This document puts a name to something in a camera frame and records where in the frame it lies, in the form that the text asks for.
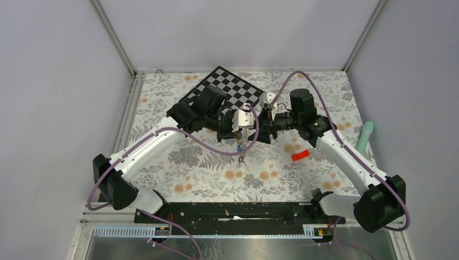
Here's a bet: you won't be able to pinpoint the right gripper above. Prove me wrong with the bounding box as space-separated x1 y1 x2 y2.
248 107 301 145

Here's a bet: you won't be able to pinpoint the grey metal key holder plate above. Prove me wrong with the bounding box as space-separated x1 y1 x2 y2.
237 129 249 164

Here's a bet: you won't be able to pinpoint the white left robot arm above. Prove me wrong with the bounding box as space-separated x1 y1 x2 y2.
92 86 254 223

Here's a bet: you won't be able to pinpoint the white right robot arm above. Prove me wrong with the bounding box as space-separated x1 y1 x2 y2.
249 89 411 233

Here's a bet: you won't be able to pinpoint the black and silver chessboard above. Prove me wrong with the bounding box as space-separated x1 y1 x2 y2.
180 66 264 114

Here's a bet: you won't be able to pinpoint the floral table mat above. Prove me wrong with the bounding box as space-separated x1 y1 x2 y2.
128 71 363 202

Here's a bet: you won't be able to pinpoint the red key tag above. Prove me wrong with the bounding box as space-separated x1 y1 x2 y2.
291 149 310 161

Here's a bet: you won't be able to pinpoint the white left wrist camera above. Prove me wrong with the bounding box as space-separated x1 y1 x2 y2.
233 103 254 132

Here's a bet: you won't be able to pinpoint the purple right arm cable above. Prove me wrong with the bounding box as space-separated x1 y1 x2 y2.
268 70 411 260

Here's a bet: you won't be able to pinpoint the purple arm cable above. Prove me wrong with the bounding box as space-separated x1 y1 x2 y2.
268 70 411 260
87 104 260 260

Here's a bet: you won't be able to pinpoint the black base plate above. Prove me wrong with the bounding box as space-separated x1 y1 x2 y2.
155 202 338 236

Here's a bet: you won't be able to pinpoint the mint green handle tool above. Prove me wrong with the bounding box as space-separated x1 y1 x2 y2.
356 121 375 154

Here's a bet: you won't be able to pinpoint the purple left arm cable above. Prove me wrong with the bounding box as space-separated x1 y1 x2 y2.
87 104 260 260

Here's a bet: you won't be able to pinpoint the aluminium frame rails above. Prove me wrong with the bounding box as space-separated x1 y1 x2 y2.
86 1 411 259

